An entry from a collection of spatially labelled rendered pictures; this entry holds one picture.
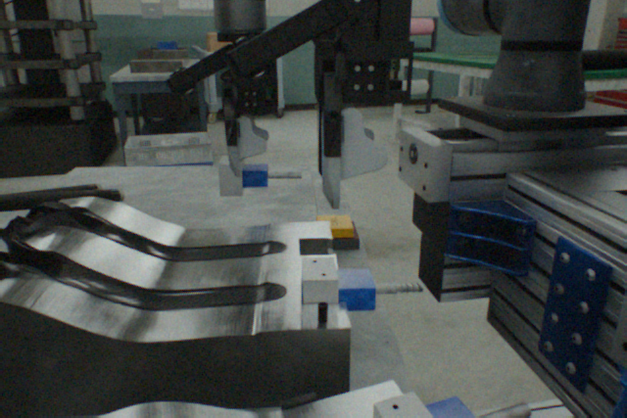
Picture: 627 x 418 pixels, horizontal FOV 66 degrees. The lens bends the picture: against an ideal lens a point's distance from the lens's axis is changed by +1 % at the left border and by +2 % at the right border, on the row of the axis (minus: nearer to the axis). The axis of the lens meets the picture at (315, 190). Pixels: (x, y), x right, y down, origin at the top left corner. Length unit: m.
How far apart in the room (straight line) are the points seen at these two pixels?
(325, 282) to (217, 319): 0.11
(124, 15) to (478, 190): 6.31
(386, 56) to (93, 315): 0.36
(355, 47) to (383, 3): 0.05
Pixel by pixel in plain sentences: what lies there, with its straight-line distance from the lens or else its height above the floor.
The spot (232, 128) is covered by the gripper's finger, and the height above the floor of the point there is 1.02.
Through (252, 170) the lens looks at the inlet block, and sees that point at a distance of 0.75.
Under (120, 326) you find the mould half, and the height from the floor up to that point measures 0.89.
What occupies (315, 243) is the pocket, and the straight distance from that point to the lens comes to 0.65.
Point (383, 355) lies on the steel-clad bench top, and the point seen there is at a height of 0.80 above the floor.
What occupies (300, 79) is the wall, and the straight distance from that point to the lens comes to 7.00.
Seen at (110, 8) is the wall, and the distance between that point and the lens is 6.87.
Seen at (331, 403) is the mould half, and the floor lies 0.85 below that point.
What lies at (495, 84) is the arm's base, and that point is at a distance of 0.82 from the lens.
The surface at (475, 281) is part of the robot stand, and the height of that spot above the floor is 0.76.
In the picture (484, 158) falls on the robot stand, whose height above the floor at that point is 0.97.
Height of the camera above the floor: 1.16
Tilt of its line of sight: 19 degrees down
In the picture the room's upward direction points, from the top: straight up
